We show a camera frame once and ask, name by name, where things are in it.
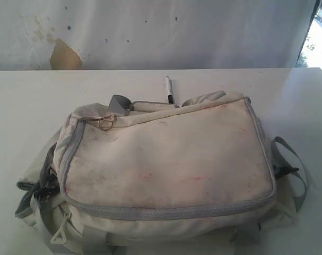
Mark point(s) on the white marker black cap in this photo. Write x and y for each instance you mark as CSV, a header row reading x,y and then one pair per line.
x,y
169,90

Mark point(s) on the white fabric bag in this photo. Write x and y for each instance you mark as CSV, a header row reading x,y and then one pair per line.
x,y
147,173

